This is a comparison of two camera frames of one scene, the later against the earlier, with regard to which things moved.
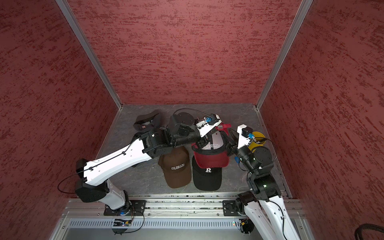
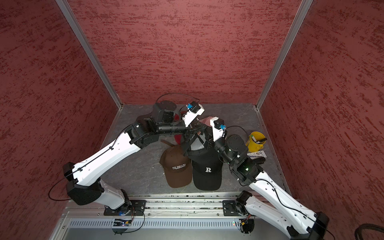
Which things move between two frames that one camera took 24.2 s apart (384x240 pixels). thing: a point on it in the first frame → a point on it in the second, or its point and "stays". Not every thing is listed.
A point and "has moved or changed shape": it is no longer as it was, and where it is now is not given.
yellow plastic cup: (256, 134) stays
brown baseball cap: (177, 166) stays
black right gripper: (231, 148) → (209, 143)
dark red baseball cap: (214, 154) has moved or changed shape
